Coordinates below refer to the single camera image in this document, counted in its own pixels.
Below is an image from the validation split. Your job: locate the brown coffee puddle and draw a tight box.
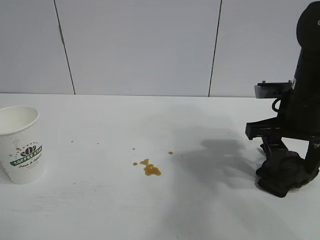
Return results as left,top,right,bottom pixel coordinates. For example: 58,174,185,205
139,158,163,177

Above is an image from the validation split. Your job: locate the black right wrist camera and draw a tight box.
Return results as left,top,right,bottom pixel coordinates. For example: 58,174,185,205
254,80,295,100

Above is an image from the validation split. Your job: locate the black right camera cable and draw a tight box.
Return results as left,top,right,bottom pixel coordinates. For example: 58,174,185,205
270,98,283,113

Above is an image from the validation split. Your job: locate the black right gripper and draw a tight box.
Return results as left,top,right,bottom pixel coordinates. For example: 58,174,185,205
245,88,320,175

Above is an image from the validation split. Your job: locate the white paper coffee cup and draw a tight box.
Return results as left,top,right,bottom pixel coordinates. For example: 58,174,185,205
0,105,44,185

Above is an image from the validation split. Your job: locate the black purple cleaning cloth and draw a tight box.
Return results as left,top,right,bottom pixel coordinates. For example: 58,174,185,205
255,147,320,199

